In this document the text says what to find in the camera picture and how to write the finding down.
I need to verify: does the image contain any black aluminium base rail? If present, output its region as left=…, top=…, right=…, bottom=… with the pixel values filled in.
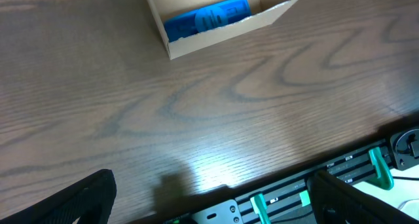
left=167, top=126, right=418, bottom=224

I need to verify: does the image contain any cardboard box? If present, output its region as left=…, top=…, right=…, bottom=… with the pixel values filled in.
left=147, top=0, right=298, bottom=60

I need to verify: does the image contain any green clamp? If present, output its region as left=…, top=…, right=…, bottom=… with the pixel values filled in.
left=367, top=147, right=394, bottom=191
left=250, top=193, right=271, bottom=224

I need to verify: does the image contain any green right clamp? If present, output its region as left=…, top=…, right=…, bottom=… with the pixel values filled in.
left=367, top=147, right=394, bottom=191

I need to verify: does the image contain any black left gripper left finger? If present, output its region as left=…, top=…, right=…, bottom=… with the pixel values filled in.
left=1, top=169, right=117, bottom=224

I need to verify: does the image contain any blue plastic case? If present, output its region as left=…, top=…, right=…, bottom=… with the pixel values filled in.
left=164, top=0, right=251, bottom=42

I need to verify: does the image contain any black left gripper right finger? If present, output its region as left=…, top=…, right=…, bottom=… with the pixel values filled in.
left=307, top=170, right=418, bottom=224

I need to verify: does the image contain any green left clamp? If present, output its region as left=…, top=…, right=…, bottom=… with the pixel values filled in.
left=250, top=193, right=271, bottom=224

